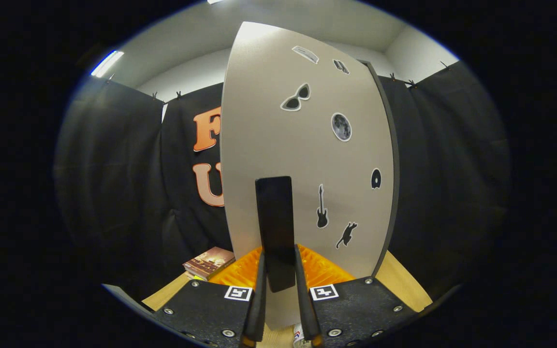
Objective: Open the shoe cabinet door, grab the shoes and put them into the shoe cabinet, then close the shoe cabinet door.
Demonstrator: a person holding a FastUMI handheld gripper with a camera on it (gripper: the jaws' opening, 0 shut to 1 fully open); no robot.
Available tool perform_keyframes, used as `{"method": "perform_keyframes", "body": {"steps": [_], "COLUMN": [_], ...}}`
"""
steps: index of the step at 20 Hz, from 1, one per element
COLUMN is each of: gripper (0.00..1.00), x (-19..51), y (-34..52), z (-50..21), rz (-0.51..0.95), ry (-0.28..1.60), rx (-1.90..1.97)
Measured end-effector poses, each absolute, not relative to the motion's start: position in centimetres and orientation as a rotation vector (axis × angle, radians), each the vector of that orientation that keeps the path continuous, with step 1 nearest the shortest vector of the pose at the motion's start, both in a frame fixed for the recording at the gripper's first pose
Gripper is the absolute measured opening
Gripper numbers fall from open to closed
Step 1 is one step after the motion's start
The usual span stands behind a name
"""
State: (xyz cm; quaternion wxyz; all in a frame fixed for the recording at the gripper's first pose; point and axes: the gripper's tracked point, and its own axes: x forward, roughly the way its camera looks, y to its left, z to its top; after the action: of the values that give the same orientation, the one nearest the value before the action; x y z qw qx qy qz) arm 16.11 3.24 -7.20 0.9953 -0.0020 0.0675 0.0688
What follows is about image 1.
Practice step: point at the black backdrop cloth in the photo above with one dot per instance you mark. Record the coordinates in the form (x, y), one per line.
(452, 169)

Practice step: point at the yellow book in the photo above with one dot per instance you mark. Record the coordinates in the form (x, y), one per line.
(194, 277)

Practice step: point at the white shoe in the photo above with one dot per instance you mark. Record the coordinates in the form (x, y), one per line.
(299, 334)

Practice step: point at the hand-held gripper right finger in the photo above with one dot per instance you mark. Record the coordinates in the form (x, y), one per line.
(306, 314)

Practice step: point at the ceiling light tube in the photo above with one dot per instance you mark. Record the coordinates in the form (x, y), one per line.
(107, 63)

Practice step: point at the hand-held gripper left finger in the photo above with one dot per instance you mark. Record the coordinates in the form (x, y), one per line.
(258, 309)

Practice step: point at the brown book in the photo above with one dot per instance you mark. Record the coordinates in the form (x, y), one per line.
(208, 261)

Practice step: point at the beige shoe cabinet door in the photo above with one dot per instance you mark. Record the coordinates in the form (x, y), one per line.
(269, 121)

